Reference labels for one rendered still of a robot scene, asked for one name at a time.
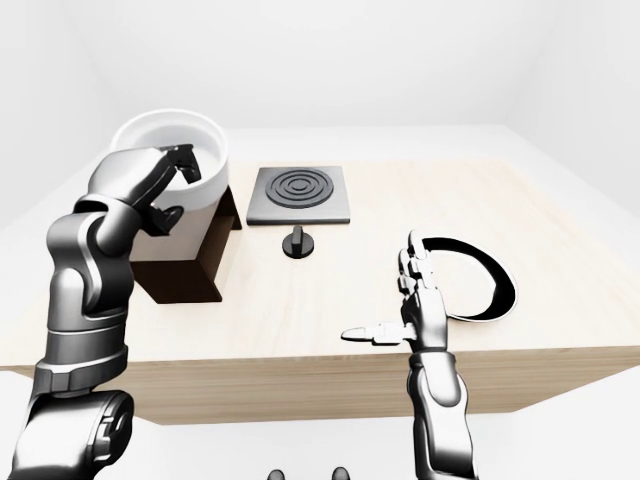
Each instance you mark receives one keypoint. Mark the silver black robot right hand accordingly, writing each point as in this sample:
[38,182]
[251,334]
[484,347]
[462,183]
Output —
[425,320]

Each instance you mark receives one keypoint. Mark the silver black robot left hand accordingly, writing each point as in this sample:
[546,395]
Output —
[125,172]

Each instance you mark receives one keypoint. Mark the white bowl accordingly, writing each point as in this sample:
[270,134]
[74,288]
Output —
[210,150]

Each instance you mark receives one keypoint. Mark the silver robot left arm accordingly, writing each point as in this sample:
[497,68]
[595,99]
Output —
[75,320]

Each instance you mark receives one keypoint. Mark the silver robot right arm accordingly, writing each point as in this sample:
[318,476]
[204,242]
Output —
[440,400]

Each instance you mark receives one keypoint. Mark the dark wooden cabinet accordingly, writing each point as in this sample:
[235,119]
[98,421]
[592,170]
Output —
[175,282]

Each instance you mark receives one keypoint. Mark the white plate with black rim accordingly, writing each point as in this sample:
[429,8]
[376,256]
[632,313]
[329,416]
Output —
[506,295]

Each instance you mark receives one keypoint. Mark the round black knob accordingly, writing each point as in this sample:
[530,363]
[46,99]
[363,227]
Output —
[298,244]

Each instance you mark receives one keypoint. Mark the small dark rounded shape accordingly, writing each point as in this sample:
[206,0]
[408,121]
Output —
[340,474]
[275,475]

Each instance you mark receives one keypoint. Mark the flat dark stove plate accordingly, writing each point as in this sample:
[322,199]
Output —
[300,190]

